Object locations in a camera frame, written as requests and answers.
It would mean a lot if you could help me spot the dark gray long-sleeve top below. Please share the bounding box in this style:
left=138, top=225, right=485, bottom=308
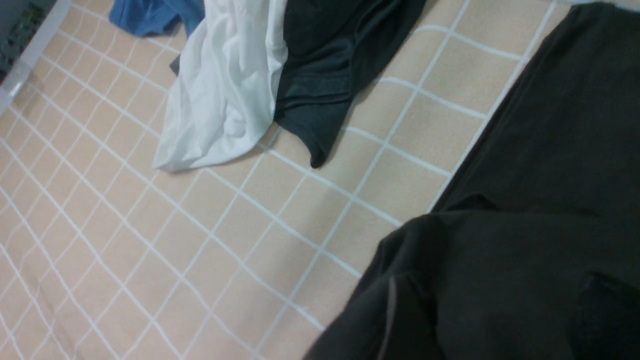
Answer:
left=303, top=2, right=640, bottom=360

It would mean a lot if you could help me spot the white crumpled garment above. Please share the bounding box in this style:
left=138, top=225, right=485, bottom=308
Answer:
left=152, top=0, right=288, bottom=173

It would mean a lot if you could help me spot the dark teal crumpled garment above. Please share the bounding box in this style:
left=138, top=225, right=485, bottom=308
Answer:
left=272, top=0, right=426, bottom=169

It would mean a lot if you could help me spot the beige checkered tablecloth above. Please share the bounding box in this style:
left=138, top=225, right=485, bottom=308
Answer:
left=0, top=0, right=569, bottom=360

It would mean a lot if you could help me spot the blue crumpled garment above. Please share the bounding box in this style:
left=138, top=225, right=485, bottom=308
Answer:
left=108, top=0, right=205, bottom=37

